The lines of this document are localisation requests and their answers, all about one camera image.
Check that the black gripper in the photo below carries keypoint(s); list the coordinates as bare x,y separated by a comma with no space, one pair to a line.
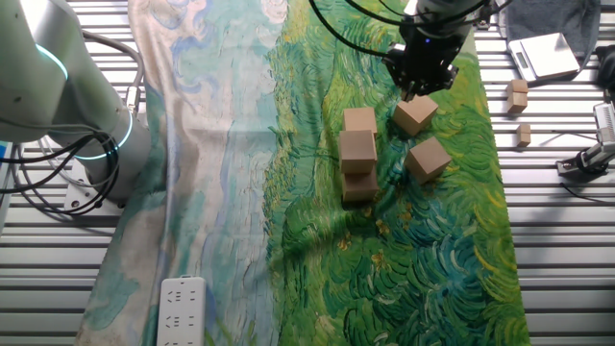
430,48

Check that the wooden cube block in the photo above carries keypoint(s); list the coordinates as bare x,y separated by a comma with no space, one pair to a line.
415,115
427,158
360,119
360,188
358,151

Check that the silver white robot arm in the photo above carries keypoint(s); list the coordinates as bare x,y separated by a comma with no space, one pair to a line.
48,72

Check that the small wooden block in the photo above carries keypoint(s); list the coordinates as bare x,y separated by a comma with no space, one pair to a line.
523,135
517,101

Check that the white kitchen scale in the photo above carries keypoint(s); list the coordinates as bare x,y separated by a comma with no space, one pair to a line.
548,55

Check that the dark grey cloth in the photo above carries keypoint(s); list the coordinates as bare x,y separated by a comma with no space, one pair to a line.
543,17

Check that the black round object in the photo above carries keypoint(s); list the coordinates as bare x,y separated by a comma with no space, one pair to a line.
607,67

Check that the green blue painted cloth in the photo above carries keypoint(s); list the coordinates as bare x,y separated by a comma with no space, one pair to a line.
384,264

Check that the white power strip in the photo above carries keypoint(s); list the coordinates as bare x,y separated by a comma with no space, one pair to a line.
181,312

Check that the metal base mounting plate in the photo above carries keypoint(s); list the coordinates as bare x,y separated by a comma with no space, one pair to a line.
79,197

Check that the black camera stand base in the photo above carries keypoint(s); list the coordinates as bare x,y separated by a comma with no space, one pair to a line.
486,21

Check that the grey camera mount arm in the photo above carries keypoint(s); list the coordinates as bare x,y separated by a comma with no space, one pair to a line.
588,158

